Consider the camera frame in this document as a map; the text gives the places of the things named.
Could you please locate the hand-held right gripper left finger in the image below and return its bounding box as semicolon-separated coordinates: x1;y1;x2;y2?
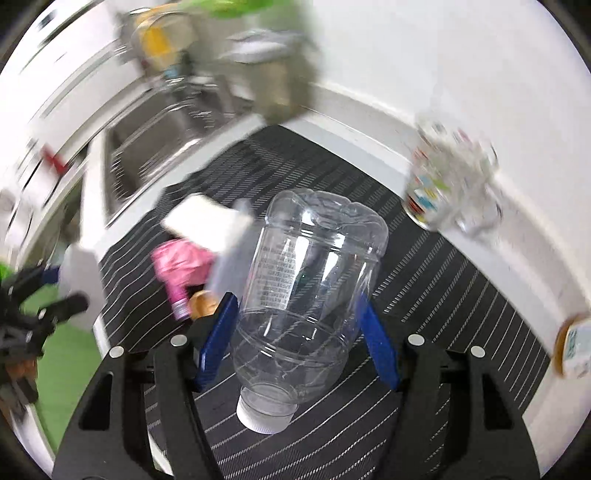
51;292;239;480

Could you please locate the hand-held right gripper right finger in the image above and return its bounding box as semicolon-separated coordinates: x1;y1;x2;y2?
355;292;541;480

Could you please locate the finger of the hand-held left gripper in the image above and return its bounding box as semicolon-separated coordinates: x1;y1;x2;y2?
37;293;89;330
14;265;62;296

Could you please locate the clear plastic bottle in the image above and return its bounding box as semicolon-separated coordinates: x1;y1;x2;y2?
229;188;389;435

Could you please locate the white loofah sponge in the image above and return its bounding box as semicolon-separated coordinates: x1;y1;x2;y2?
161;194;254;256

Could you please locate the black striped mat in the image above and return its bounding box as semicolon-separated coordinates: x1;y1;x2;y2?
95;124;552;480

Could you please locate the pale plastic wrapper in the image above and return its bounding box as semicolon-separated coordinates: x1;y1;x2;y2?
206;199;256;296

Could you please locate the pink wrapper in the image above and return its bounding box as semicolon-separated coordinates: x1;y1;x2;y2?
152;239;218;321

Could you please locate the red item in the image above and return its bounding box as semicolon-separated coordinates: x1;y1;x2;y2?
41;145;68;174

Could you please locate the steel sink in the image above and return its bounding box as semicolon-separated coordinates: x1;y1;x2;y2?
102;83;252;227

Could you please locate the clear plastic packet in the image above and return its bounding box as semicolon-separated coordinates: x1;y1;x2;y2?
402;113;504;236

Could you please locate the round jar with label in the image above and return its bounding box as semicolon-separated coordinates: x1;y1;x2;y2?
551;314;591;381

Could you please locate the white cabinet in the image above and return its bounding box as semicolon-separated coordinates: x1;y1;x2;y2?
0;0;139;153

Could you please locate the yellow hanging item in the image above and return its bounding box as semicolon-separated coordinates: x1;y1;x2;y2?
139;18;186;71

